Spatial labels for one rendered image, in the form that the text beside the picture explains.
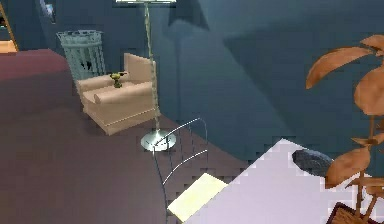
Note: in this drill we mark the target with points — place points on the dark grey oval dish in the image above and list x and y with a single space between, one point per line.
311 161

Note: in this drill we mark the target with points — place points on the framed wall picture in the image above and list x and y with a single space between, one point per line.
48 10

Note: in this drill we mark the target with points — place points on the pale lilac table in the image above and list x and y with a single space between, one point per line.
276 190

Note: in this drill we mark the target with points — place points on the small green yellow toy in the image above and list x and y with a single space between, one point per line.
116 80

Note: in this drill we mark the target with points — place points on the orange leaved house plant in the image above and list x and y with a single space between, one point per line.
346 163

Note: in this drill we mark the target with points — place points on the silver floor lamp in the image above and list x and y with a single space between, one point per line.
158 139

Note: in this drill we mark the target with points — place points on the beige armchair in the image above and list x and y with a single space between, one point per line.
116 103

